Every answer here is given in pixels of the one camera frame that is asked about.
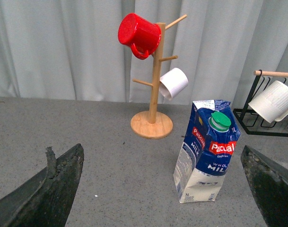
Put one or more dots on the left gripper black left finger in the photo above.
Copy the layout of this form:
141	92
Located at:
45	200

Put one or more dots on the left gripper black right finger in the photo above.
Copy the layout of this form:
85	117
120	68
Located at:
268	182

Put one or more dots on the blue white milk carton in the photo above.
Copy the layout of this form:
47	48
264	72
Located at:
206	151

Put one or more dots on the cream ribbed mug on rack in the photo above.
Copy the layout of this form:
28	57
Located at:
272	103

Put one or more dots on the wooden mug tree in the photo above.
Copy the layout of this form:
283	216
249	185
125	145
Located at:
152	124

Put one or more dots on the white mug on tree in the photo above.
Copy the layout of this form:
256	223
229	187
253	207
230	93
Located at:
172	83

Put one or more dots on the red mug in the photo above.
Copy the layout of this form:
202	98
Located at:
142	36

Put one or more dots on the black wire mug rack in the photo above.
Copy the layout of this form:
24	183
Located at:
251	122

